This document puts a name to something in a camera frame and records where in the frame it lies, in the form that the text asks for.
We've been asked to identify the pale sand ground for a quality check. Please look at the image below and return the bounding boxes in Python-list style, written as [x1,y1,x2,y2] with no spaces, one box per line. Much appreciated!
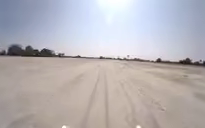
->
[0,55,205,128]

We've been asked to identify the distant row of trees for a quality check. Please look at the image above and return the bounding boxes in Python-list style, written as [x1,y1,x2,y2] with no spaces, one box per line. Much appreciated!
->
[0,43,205,67]

